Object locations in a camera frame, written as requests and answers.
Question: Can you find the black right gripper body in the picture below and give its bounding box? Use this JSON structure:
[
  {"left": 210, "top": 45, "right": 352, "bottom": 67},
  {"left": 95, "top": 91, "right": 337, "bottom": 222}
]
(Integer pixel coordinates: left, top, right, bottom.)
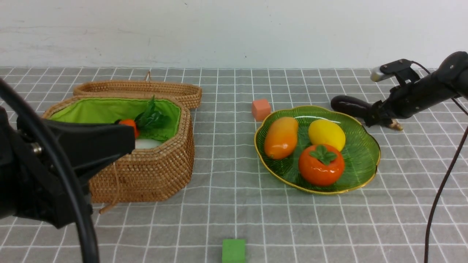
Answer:
[{"left": 380, "top": 73, "right": 454, "bottom": 119}]

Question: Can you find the orange persimmon with green leaf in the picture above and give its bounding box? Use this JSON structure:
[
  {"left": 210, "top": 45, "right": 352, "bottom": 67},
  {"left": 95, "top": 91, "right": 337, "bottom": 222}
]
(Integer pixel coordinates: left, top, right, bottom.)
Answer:
[{"left": 298, "top": 144, "right": 346, "bottom": 187}]

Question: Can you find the woven rattan basket green lining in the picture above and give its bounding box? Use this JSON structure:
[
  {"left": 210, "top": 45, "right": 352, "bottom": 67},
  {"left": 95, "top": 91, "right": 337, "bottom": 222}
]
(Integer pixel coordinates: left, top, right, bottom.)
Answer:
[{"left": 42, "top": 96, "right": 195, "bottom": 204}]

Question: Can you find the purple eggplant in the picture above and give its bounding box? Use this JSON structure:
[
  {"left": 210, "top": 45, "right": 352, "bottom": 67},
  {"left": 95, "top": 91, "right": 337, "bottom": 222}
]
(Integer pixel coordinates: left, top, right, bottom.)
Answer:
[{"left": 330, "top": 95, "right": 403, "bottom": 131}]

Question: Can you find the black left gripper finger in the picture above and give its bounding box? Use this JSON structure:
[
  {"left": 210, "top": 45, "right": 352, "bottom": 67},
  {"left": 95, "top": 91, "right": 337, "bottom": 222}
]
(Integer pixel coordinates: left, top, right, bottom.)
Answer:
[{"left": 43, "top": 119, "right": 135, "bottom": 183}]

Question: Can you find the orange yellow mango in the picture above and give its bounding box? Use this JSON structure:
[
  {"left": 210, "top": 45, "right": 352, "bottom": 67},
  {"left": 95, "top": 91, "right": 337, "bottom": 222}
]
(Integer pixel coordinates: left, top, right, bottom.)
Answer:
[{"left": 264, "top": 117, "right": 299, "bottom": 160}]

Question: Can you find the orange carrot with leaves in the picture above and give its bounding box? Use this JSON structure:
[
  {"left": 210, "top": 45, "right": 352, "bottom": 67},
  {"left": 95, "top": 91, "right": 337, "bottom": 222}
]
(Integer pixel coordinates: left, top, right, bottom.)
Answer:
[{"left": 114, "top": 96, "right": 170, "bottom": 139}]

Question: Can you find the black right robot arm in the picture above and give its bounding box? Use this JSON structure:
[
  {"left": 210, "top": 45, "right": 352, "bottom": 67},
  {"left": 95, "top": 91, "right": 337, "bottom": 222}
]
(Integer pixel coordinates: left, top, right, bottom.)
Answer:
[{"left": 364, "top": 51, "right": 468, "bottom": 126}]

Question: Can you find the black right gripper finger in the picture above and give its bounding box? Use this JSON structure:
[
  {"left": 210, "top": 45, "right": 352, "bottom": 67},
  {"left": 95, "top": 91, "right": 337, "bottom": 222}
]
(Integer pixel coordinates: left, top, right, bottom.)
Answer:
[{"left": 364, "top": 102, "right": 393, "bottom": 127}]

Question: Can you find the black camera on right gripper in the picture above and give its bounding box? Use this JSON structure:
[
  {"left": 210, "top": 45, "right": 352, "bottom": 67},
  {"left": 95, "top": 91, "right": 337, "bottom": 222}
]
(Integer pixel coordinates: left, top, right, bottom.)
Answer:
[{"left": 370, "top": 59, "right": 420, "bottom": 87}]

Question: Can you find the green leaf-shaped glass plate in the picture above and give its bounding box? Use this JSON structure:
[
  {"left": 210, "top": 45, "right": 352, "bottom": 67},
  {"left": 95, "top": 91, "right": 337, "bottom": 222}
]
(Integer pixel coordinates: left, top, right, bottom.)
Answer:
[{"left": 254, "top": 105, "right": 381, "bottom": 195}]

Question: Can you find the white radish with leaves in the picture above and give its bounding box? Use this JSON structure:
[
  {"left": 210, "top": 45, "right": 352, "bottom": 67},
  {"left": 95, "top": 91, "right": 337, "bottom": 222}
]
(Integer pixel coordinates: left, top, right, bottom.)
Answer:
[{"left": 135, "top": 138, "right": 162, "bottom": 149}]

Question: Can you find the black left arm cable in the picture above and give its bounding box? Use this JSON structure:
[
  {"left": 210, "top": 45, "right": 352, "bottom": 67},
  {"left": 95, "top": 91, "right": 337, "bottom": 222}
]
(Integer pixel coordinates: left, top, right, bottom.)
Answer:
[{"left": 0, "top": 79, "right": 100, "bottom": 263}]

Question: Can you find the woven rattan basket lid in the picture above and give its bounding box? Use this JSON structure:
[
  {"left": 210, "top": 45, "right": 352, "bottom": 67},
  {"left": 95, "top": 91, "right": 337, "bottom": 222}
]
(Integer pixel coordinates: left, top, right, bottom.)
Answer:
[{"left": 73, "top": 72, "right": 202, "bottom": 109}]

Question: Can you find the orange foam cube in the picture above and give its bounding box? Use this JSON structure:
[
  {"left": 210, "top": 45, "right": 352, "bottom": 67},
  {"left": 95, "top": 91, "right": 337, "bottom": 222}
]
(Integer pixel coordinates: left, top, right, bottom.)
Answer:
[{"left": 251, "top": 98, "right": 271, "bottom": 122}]

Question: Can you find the grey checked tablecloth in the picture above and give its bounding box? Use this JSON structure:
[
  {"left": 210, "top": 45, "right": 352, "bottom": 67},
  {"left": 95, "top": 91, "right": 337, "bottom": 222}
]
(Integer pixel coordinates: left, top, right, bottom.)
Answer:
[{"left": 0, "top": 67, "right": 468, "bottom": 263}]

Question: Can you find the green foam cube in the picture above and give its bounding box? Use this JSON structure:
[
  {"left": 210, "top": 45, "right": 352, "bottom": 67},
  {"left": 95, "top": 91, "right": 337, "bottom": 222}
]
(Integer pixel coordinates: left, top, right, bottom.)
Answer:
[{"left": 221, "top": 239, "right": 246, "bottom": 263}]

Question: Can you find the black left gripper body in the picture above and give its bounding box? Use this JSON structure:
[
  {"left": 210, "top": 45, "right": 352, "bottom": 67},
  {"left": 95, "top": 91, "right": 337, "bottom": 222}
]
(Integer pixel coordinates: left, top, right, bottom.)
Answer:
[{"left": 1, "top": 108, "right": 76, "bottom": 229}]

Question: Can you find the yellow lemon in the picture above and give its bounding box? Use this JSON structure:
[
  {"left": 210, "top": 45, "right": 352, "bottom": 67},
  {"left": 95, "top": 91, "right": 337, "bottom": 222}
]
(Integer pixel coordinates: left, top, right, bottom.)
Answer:
[{"left": 308, "top": 119, "right": 346, "bottom": 152}]

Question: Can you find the dark right arm cable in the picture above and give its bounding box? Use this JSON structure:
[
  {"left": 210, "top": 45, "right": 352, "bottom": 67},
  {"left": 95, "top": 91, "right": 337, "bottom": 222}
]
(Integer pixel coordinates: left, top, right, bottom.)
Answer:
[{"left": 412, "top": 61, "right": 468, "bottom": 263}]

